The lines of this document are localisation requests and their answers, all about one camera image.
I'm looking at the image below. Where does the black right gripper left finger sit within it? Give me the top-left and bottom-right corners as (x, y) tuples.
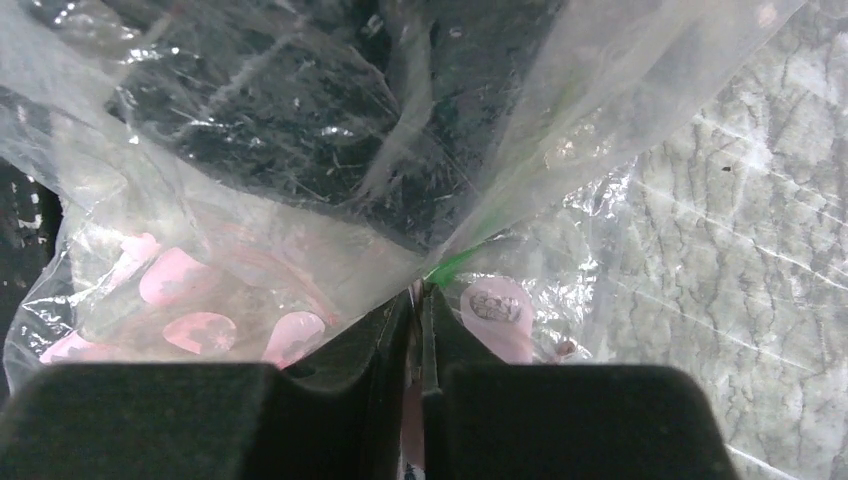
(1, 294), (412, 479)

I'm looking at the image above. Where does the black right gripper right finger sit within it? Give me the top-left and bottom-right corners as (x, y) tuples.
(420, 288), (737, 479)

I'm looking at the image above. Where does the fake green chili pepper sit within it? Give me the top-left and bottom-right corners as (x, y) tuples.
(423, 245), (481, 288)

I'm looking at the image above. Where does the clear zip top bag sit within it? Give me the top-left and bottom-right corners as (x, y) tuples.
(1, 1), (800, 390)

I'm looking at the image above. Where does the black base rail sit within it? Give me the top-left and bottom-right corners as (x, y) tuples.
(1, 160), (70, 402)

